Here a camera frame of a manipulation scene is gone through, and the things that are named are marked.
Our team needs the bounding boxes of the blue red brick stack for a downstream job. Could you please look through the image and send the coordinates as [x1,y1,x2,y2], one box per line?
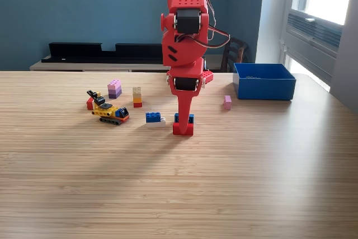
[172,113,195,136]

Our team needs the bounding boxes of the blue plastic bin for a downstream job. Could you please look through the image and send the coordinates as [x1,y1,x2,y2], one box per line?
[233,63,296,101]

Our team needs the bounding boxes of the blue white brick stack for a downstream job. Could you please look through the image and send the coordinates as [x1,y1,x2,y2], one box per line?
[145,112,166,128]

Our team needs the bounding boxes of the tan orange red brick stack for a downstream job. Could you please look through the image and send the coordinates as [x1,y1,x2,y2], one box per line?
[132,87,143,108]

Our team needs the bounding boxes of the dark wooden chair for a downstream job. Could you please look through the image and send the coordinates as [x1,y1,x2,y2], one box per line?
[220,36,249,73]

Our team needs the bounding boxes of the pink purple brick stack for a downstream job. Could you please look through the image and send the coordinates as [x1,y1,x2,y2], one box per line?
[107,79,123,100]

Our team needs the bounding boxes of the yellow toy digger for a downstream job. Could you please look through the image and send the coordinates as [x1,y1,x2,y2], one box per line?
[86,90,130,126]

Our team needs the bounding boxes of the black shelf riser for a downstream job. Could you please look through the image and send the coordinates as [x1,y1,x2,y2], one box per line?
[41,42,169,64]

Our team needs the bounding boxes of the grey window air conditioner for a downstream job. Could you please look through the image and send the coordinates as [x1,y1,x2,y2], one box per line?
[284,9,343,86]

